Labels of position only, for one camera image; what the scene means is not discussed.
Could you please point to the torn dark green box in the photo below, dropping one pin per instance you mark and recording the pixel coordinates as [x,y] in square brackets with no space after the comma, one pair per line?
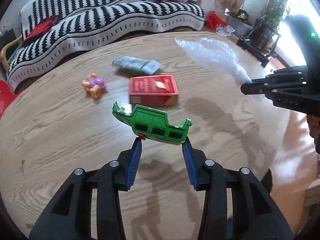
[153,124]

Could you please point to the black white striped sofa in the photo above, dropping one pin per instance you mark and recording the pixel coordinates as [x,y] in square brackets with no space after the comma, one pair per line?
[90,24]

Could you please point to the red cardboard box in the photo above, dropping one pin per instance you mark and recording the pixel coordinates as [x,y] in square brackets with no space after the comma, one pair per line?
[152,91]

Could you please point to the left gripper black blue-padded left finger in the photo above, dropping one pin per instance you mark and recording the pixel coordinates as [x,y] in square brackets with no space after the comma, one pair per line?
[117,175]

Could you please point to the red bag on floor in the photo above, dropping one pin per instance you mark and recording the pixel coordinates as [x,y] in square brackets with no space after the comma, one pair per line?
[214,21]

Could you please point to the small pink doll toy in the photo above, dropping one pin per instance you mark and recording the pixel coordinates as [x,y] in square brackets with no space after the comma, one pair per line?
[94,85]

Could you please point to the silver foil box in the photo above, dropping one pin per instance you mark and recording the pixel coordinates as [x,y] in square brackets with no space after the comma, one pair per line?
[147,67]

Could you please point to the clear bubble wrap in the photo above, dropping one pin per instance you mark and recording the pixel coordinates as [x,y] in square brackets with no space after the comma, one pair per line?
[216,56]

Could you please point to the potted green plant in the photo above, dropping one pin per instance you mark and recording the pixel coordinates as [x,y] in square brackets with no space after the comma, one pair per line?
[274,12]

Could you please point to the red garment on sofa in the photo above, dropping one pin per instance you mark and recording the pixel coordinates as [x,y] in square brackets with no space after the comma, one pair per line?
[41,29]

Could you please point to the black wooden chair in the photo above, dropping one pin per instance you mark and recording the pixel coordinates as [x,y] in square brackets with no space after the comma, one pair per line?
[260,42]

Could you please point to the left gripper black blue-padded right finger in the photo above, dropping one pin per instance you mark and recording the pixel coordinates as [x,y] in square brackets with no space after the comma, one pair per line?
[209,176]

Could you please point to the right hand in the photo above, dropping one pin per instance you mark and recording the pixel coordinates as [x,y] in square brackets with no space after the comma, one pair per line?
[314,130]

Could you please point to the red bear-shaped stool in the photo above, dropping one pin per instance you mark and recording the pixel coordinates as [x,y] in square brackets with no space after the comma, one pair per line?
[6,96]

